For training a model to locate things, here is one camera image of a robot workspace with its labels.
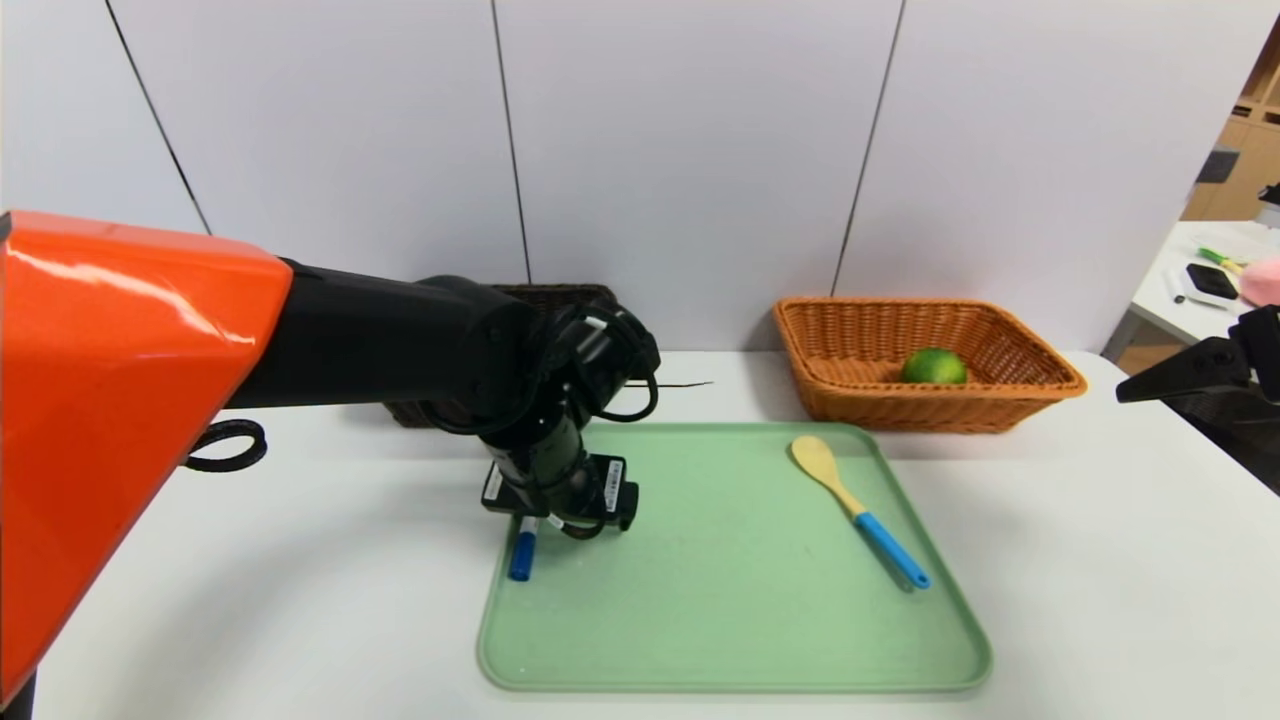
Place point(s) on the light green plastic tray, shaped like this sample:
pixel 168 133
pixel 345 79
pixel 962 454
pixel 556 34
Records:
pixel 740 600

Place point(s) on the pink plush toy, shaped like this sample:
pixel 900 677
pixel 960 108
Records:
pixel 1265 282

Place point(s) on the dark grey panel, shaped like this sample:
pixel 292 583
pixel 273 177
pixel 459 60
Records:
pixel 1212 168

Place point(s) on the green and yellow small item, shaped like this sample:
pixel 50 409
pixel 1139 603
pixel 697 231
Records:
pixel 1218 257

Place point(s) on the orange wicker basket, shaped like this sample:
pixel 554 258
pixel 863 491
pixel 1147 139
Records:
pixel 860 340

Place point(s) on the black device with white rim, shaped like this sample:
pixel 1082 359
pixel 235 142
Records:
pixel 1212 280

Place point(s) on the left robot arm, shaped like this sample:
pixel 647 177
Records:
pixel 130 400

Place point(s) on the green lime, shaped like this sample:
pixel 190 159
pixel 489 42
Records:
pixel 934 367

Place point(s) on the white side table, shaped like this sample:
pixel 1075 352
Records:
pixel 1165 300

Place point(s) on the dark brown wicker basket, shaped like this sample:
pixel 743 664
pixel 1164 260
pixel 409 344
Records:
pixel 560 295

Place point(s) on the wooden shelf unit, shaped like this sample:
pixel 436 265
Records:
pixel 1250 130

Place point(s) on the dark grey chair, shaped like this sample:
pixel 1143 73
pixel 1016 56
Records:
pixel 1250 450

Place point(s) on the white marker with blue cap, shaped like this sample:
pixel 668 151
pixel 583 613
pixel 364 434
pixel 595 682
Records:
pixel 521 560

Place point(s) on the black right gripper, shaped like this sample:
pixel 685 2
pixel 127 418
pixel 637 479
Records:
pixel 1243 363

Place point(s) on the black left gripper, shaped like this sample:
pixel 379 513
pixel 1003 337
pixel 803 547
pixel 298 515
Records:
pixel 503 494

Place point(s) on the black zip tie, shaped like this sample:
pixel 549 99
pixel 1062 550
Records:
pixel 680 383

